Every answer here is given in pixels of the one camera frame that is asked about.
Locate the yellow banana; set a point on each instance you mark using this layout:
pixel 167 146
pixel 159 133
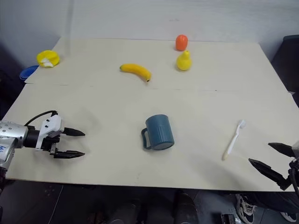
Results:
pixel 137 70

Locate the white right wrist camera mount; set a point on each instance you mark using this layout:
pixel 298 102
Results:
pixel 296 148

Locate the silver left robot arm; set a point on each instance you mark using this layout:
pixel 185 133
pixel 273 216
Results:
pixel 10 136

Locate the white crumpled paper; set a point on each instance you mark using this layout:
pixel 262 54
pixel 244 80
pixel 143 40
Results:
pixel 46 62

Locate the blue plate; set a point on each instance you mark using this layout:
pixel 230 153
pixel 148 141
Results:
pixel 28 72

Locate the yellow pear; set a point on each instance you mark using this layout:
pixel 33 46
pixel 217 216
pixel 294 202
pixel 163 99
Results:
pixel 184 61

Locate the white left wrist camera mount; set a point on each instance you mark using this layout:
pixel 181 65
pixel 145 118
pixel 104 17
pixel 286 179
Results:
pixel 49 127

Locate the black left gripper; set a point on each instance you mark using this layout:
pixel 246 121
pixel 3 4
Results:
pixel 51 141

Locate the blue plastic mug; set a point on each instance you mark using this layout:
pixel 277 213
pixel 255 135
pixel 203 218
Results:
pixel 158 131

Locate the black and white sneaker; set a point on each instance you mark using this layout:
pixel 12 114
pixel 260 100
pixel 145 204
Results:
pixel 245 207

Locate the yellow bowl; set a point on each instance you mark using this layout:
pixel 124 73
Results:
pixel 47 58

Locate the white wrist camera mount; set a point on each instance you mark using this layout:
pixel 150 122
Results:
pixel 296 148
pixel 49 127

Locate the orange toy fruit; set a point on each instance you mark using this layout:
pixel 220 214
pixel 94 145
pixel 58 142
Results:
pixel 181 42

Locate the white toothbrush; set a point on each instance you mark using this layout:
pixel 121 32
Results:
pixel 233 140

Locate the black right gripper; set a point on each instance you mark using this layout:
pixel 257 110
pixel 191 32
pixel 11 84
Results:
pixel 293 172

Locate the dark rounded robot foot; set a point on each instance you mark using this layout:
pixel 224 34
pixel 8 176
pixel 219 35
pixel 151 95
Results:
pixel 185 207

